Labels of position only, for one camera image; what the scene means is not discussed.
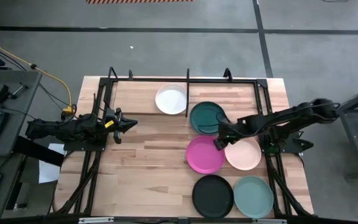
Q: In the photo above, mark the black plate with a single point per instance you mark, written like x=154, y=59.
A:
x=213, y=196

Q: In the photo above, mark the yellow label tag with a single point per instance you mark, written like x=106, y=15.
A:
x=109, y=124

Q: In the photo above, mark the black clamp tool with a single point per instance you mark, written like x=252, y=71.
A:
x=3, y=93

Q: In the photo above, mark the silver edge bracket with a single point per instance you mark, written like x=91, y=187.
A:
x=269, y=221
x=95, y=220

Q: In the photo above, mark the peach plate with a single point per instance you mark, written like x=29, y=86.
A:
x=244, y=155

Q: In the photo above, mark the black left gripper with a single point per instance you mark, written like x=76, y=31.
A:
x=117, y=124

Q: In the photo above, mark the white paper sheet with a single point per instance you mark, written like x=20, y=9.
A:
x=47, y=174

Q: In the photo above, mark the mint green plate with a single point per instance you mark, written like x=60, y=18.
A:
x=253, y=196

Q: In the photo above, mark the white plate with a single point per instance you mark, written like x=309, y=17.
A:
x=170, y=99

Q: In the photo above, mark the dark green plate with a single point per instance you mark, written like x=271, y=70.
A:
x=205, y=119

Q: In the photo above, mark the magenta plate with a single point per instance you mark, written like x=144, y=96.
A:
x=204, y=155

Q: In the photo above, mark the black frame bracket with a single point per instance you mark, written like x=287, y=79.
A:
x=130, y=75
x=227, y=74
x=112, y=74

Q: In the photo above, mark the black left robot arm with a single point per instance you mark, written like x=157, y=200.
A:
x=51, y=129

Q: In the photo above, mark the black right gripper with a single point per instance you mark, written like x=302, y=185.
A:
x=228, y=129

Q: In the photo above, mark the black metal table frame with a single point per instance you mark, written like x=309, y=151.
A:
x=213, y=81

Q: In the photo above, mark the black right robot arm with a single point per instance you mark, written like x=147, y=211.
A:
x=291, y=116

